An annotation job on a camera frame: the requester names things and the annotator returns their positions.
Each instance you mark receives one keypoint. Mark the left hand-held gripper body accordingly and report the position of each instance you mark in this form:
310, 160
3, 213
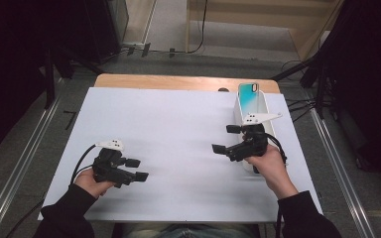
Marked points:
110, 167

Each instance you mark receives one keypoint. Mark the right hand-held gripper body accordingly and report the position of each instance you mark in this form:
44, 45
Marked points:
254, 142

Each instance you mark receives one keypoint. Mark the white plastic bin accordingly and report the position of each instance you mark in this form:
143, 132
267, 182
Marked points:
237, 114

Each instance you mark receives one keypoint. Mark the person's left hand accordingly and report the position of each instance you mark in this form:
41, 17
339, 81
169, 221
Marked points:
89, 183

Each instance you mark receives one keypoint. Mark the person's right hand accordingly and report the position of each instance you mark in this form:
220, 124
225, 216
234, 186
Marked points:
274, 172

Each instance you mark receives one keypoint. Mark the white board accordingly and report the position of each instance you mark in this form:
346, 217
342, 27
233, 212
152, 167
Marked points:
178, 139

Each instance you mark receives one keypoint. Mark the black stand leg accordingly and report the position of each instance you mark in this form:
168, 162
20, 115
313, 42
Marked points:
292, 69

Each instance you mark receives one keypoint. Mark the wooden table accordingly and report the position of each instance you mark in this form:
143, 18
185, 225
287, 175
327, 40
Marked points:
165, 82

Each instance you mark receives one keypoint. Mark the black upright stand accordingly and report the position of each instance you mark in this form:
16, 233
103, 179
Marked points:
49, 82

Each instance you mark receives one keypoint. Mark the black curtain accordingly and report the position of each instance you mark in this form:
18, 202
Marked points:
370, 82
10, 66

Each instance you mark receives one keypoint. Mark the black cabinet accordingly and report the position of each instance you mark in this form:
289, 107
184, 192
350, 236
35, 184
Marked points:
105, 26

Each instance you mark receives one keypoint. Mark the metal floor rail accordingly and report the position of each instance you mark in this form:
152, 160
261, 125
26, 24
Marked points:
340, 172
20, 172

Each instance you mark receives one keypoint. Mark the light wooden shelf frame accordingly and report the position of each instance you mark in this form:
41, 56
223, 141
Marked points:
244, 11

